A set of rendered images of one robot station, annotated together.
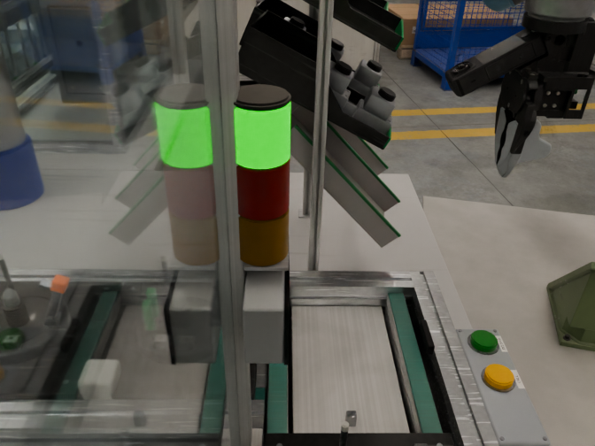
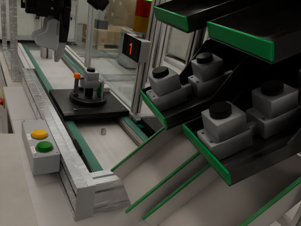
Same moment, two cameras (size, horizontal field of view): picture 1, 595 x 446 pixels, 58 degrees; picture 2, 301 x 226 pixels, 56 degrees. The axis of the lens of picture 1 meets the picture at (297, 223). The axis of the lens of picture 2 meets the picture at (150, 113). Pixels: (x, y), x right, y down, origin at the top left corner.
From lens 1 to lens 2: 1.36 m
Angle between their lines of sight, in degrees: 116
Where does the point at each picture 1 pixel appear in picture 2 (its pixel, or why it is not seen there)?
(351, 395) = (106, 141)
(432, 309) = (75, 165)
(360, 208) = (146, 149)
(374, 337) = (105, 164)
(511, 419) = (37, 124)
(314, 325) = not seen: hidden behind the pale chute
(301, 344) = not seen: hidden behind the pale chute
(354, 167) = (179, 177)
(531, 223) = not seen: outside the picture
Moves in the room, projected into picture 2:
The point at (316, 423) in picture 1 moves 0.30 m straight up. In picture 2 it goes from (116, 132) to (127, 48)
